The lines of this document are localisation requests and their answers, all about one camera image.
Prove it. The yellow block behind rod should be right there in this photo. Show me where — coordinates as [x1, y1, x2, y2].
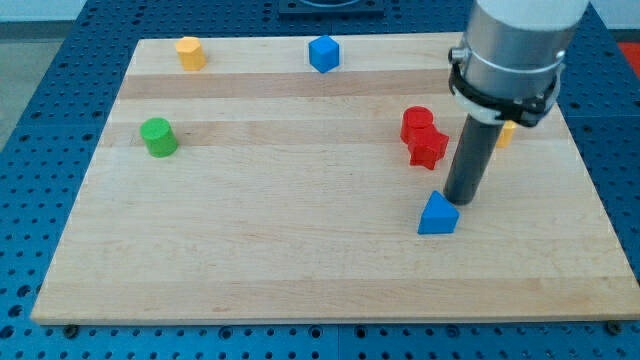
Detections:
[496, 120, 518, 148]

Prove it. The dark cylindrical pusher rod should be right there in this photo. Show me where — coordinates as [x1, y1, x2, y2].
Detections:
[443, 115, 504, 205]

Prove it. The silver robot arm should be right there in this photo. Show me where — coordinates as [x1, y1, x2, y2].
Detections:
[448, 0, 589, 127]

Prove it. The blue triangle block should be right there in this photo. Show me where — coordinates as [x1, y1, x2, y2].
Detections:
[417, 191, 460, 235]

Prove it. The wooden board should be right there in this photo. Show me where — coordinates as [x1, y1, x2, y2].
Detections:
[31, 33, 639, 325]

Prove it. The yellow hexagon block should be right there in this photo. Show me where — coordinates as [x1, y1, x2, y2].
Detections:
[175, 36, 206, 71]

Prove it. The green cylinder block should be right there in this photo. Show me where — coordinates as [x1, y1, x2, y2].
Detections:
[139, 117, 178, 158]

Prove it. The red cylinder block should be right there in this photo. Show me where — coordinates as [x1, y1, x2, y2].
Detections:
[400, 106, 434, 144]

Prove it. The red star block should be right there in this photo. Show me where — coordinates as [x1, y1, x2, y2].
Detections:
[408, 125, 449, 170]

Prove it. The blue cube block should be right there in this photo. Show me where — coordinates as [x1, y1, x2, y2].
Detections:
[308, 35, 340, 73]

